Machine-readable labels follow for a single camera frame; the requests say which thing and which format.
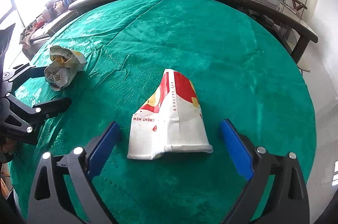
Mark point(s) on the low side cabinet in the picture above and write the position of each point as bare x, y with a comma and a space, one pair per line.
33, 38

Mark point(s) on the green tablecloth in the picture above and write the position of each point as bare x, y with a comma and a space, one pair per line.
239, 71

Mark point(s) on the crushed white red paper cup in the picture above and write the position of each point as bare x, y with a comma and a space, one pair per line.
170, 120

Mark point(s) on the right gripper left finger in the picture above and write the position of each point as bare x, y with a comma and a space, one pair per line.
49, 200

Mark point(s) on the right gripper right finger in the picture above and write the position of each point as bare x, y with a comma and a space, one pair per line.
275, 191

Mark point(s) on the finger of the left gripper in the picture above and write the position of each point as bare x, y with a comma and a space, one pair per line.
13, 78
39, 112

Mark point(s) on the burger paper wrapper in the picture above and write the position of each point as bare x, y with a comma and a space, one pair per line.
65, 65

